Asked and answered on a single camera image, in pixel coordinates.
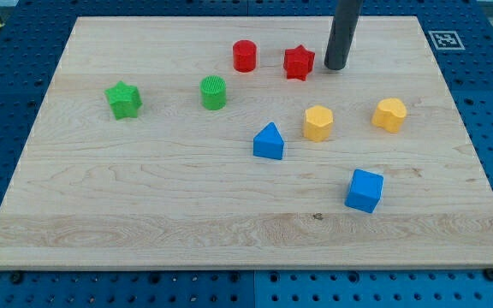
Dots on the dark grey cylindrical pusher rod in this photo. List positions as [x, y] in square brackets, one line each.
[341, 33]

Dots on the red star block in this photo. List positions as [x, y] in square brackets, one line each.
[298, 62]

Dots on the green star block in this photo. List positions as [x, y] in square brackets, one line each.
[124, 100]

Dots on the white fiducial marker tag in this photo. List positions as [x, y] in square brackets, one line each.
[446, 40]

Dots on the yellow heart block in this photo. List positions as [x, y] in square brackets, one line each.
[389, 115]

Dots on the red cylinder block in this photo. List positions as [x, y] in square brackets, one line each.
[244, 56]

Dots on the yellow hexagon block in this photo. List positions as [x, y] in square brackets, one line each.
[318, 123]

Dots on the blue triangle block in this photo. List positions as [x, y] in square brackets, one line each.
[268, 143]

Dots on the green cylinder block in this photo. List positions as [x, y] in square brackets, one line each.
[213, 92]

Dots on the blue cube block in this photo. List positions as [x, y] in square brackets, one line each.
[365, 191]

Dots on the light wooden board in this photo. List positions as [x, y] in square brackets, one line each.
[178, 187]

